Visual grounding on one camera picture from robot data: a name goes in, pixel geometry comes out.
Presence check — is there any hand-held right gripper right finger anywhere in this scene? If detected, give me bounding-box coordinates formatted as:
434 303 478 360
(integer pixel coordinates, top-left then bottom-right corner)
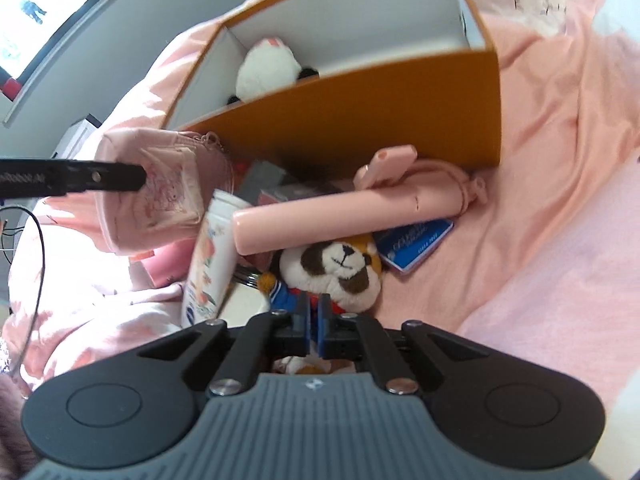
317 294 491 395

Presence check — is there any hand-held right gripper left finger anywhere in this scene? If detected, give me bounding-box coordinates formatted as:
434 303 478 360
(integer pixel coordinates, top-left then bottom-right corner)
137 294 312 395

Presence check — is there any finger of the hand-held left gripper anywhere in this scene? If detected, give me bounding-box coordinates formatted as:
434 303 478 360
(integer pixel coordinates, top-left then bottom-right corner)
0 157 148 197

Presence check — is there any red panda plush toy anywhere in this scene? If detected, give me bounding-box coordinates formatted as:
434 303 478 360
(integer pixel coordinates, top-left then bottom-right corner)
257 234 383 376

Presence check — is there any beige block keychain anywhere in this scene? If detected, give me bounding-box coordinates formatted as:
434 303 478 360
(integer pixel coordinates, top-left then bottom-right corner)
220 270 272 328

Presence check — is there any pink fabric pouch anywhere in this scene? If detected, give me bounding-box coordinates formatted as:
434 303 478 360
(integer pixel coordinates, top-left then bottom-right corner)
45 129 236 256

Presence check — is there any pink plastic case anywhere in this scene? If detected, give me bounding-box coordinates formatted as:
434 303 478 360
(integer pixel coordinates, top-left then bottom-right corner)
145 245 196 288

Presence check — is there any pink bottle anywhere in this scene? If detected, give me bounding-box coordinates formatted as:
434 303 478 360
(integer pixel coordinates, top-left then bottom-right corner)
232 145 488 257

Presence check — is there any white lotion tube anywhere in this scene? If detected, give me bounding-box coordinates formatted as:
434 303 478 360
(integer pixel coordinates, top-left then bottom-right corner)
181 189 253 330

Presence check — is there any orange cardboard box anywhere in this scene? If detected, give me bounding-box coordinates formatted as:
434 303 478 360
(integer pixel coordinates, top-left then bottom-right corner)
164 0 502 181

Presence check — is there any white box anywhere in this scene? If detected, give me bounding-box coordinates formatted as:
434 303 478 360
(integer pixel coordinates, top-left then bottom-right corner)
52 114 103 161

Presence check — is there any blue card packet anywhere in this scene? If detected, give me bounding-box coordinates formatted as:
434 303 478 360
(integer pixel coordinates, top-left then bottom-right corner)
375 217 455 274

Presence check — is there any grey and red small box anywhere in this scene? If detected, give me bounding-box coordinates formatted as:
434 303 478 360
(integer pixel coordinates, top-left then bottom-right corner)
235 160 346 206

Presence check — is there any white panda plush toy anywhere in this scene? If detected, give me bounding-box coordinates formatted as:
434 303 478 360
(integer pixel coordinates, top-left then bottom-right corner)
227 36 321 106

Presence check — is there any pink printed blanket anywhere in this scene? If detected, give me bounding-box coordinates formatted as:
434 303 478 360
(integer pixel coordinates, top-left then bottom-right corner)
0 0 640 480

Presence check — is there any thin black cable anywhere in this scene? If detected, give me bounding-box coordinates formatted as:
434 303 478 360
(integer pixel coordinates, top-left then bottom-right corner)
0 205 46 376

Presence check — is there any wall television screen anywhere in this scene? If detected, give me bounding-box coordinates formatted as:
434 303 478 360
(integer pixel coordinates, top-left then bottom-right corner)
0 0 146 83

